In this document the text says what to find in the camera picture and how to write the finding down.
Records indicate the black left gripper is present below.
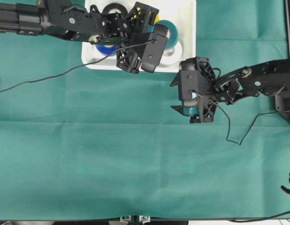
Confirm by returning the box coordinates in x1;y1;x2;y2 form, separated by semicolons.
116;2;159;74

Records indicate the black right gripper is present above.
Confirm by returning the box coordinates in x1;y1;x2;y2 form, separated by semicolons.
169;56;241;124

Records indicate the blue tape roll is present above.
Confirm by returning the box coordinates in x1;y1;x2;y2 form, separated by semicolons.
96;45;117;55

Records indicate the white tape roll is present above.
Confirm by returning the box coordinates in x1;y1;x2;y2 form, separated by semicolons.
160;41;183;66

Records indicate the teal tape roll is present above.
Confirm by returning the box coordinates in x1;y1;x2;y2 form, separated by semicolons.
157;20;179;50

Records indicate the yellow tape roll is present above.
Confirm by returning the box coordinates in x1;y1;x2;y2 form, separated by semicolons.
130;7;160;25

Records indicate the black tape roll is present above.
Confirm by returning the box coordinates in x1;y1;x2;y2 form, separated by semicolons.
101;3;128;22

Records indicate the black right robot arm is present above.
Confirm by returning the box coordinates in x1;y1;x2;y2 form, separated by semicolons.
170;57;290;124

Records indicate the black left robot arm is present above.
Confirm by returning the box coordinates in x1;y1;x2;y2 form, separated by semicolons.
0;0;167;74

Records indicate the white plastic tray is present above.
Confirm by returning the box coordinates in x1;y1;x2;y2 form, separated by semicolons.
81;0;196;73

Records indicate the green table cloth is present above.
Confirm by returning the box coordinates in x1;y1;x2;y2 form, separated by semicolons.
0;0;290;221

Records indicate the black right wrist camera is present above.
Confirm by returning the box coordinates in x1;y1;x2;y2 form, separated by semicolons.
178;57;211;107

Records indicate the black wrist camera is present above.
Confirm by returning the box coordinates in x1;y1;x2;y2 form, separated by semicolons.
131;24;168;73
178;57;211;107

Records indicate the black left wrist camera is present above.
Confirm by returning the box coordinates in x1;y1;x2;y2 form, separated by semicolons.
131;24;168;73

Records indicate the black right camera cable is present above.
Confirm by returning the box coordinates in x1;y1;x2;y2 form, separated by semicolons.
194;93;290;146

